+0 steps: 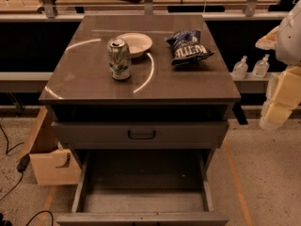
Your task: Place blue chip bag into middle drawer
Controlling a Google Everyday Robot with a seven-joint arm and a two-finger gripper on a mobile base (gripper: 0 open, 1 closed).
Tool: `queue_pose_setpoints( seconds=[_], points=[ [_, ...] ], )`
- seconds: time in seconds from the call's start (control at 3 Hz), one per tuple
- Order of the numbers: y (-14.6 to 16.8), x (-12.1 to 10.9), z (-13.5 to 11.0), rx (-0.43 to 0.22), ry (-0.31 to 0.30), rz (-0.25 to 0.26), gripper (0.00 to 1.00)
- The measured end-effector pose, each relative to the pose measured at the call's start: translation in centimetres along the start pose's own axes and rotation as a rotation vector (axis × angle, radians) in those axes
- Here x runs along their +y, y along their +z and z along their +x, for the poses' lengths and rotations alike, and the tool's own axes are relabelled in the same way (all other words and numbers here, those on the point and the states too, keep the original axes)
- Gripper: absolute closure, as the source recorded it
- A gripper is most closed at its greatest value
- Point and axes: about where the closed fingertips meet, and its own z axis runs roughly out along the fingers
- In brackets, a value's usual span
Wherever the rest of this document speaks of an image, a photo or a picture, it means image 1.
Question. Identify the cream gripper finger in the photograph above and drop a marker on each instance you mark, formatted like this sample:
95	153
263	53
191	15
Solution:
283	96
268	42

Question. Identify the blue chip bag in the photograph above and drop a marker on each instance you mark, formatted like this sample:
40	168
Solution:
186	47

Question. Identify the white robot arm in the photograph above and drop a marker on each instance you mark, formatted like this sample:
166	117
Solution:
288	42

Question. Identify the grey drawer cabinet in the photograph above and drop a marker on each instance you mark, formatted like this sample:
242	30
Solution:
82	88

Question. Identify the closed grey upper drawer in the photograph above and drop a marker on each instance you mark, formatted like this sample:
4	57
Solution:
141	135

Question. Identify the open grey lower drawer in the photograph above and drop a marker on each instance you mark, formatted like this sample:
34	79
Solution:
143	188

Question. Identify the right clear sanitizer bottle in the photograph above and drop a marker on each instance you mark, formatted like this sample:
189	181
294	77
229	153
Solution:
261	67

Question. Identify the clear sanitizer bottle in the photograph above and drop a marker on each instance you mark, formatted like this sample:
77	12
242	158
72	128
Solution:
240	69
261	67

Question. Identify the left clear sanitizer bottle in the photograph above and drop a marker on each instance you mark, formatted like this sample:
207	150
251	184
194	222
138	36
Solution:
240	69

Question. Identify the white bowl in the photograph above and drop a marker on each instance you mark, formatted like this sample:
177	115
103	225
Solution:
138	43

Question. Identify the green white soda can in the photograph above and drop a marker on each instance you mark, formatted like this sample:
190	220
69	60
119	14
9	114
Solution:
119	59

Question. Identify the wooden box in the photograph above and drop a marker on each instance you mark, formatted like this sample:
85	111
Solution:
51	163

